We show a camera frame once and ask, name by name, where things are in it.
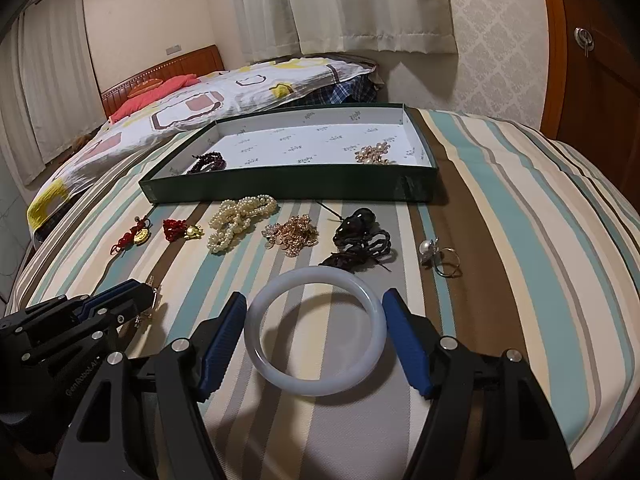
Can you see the wooden headboard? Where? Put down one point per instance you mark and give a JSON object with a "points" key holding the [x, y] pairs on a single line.
{"points": [[175, 65]]}

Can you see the orange cushion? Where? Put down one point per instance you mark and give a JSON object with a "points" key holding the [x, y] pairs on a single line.
{"points": [[142, 88]]}

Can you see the red knot gold charm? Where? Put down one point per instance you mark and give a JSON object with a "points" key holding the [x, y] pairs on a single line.
{"points": [[140, 235]]}

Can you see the sheer white curtain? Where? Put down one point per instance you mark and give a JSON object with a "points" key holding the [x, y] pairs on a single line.
{"points": [[265, 10]]}

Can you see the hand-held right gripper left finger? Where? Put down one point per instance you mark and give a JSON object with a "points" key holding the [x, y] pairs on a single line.
{"points": [[222, 345]]}

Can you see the green cardboard box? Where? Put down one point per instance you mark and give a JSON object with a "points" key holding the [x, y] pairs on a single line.
{"points": [[300, 145]]}

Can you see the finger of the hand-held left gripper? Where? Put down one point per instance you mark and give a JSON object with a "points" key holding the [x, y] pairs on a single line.
{"points": [[115, 292], [132, 307]]}

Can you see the striped bed cover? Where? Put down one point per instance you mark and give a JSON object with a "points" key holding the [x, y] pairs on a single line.
{"points": [[500, 210]]}

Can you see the wooden wardrobe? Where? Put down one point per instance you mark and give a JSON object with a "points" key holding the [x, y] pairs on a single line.
{"points": [[600, 100]]}

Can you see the white patterned quilt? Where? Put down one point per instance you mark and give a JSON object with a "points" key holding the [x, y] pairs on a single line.
{"points": [[240, 85]]}

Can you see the small silver clip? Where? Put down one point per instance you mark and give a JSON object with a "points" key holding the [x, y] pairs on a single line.
{"points": [[156, 297]]}

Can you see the white jade bangle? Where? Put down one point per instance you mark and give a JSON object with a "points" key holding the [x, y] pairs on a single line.
{"points": [[255, 355]]}

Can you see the pink pillow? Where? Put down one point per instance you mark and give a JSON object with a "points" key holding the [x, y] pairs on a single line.
{"points": [[135, 105]]}

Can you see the cream curtain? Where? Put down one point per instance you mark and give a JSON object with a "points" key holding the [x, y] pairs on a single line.
{"points": [[370, 5]]}

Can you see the gold frog red bead charm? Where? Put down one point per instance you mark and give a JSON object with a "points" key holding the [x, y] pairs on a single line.
{"points": [[192, 231]]}

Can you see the white pleated curtain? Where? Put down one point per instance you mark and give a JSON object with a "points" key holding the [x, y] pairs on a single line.
{"points": [[50, 85]]}

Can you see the blue plaid sheet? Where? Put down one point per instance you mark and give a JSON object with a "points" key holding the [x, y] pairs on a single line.
{"points": [[335, 92]]}

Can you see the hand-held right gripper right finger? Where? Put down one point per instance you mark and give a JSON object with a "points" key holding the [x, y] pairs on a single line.
{"points": [[407, 345]]}

